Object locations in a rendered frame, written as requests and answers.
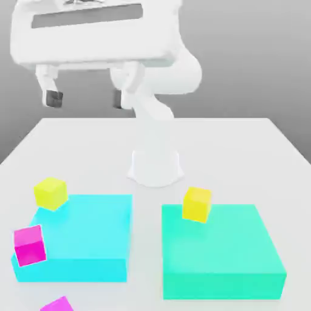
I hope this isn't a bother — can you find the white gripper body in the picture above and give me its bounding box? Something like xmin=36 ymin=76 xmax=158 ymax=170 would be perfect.
xmin=10 ymin=0 xmax=182 ymax=71

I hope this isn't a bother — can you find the small lime yellow cube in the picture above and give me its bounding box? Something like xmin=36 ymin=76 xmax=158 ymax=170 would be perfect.
xmin=33 ymin=177 xmax=69 ymax=211

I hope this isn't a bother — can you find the small golden yellow cube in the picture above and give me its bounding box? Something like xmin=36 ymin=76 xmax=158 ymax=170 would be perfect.
xmin=182 ymin=186 xmax=213 ymax=224

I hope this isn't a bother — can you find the small magenta cube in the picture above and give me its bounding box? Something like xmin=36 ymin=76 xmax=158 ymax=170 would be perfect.
xmin=13 ymin=225 xmax=47 ymax=267
xmin=39 ymin=295 xmax=75 ymax=311

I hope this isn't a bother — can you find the large cyan box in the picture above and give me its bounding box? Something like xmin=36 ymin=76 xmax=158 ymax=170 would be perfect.
xmin=10 ymin=194 xmax=134 ymax=283

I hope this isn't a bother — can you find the large turquoise box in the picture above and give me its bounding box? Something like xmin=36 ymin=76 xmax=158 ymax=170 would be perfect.
xmin=161 ymin=203 xmax=288 ymax=301

